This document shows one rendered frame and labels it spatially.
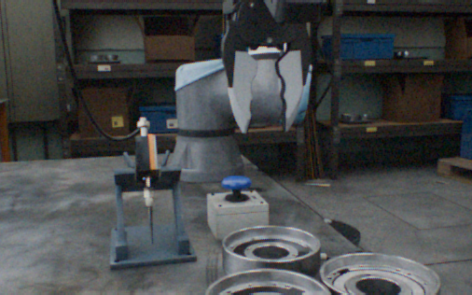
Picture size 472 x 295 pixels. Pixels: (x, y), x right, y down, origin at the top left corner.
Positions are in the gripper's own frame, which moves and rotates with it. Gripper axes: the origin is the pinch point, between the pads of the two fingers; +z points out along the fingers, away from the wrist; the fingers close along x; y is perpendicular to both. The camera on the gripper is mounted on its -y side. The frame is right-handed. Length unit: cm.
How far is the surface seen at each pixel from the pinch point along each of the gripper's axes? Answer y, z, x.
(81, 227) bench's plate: 16.8, 16.3, 22.6
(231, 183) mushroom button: 8.5, 9.1, 2.4
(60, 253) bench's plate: 7.2, 16.2, 24.5
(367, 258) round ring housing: -11.3, 12.5, -7.1
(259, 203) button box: 6.9, 11.7, -1.0
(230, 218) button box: 6.6, 13.3, 3.0
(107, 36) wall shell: 390, -25, 27
